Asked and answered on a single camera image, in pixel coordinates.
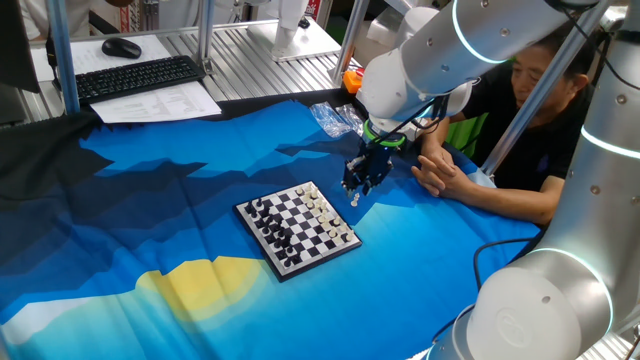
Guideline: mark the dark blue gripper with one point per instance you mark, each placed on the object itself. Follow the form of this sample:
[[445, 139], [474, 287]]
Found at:
[[377, 162]]

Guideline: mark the black white magnetic chessboard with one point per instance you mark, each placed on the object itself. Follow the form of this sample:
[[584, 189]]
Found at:
[[295, 229]]

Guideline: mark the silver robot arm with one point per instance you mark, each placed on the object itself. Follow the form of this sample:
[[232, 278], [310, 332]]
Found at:
[[450, 50]]

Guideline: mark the person's left forearm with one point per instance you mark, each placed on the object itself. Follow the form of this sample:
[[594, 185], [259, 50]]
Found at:
[[515, 205]]

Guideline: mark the person's right forearm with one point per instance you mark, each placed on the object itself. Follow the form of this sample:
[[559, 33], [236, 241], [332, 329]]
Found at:
[[439, 132]]

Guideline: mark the person's right hand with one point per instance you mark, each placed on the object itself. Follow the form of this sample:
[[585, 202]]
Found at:
[[437, 157]]

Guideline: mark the person's left hand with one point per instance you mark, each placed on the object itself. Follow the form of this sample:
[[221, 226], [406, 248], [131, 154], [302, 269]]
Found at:
[[445, 185]]

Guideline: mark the clear plastic bag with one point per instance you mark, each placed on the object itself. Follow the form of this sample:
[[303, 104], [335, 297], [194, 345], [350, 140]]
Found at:
[[327, 120], [352, 117]]

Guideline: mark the orange emergency stop box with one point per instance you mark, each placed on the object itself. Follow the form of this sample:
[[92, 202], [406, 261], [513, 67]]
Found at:
[[352, 82]]

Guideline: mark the black chess piece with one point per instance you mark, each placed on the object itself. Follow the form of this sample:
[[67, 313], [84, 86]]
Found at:
[[277, 247], [254, 215], [249, 207], [288, 263], [265, 231], [282, 255]]

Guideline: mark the blue mountain print tablecloth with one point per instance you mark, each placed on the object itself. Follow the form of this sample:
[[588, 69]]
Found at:
[[400, 280]]

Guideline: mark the green fabric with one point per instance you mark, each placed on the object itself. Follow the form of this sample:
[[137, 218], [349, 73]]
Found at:
[[470, 132]]

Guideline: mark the silver metal plate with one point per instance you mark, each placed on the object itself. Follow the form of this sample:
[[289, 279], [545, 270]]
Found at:
[[300, 54]]

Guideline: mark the person in black shirt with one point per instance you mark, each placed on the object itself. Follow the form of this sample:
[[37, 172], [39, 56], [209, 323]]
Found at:
[[545, 145]]

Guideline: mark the printed paper sheet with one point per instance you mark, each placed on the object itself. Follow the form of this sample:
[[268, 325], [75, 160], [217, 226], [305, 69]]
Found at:
[[160, 102]]

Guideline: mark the black keyboard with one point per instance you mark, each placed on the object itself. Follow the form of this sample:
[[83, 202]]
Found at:
[[135, 75]]

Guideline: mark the black computer mouse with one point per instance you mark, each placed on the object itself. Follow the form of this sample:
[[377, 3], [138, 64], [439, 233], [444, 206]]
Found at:
[[121, 48]]

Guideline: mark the white paper sheet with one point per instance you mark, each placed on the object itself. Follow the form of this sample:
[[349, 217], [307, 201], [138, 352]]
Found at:
[[85, 57]]

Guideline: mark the black table cloth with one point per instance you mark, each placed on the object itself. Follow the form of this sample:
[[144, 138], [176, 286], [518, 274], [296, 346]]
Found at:
[[40, 155]]

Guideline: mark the person in white shirt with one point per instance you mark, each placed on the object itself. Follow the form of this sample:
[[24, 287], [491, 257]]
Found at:
[[75, 15]]

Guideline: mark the black monitor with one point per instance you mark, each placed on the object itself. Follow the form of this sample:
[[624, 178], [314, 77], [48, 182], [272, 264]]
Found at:
[[17, 45]]

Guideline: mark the aluminium frame post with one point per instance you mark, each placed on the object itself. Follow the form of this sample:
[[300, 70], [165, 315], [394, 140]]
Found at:
[[205, 35], [62, 60], [347, 45], [530, 110]]

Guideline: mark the white pedestal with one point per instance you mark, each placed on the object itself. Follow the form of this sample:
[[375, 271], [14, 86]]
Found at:
[[290, 22]]

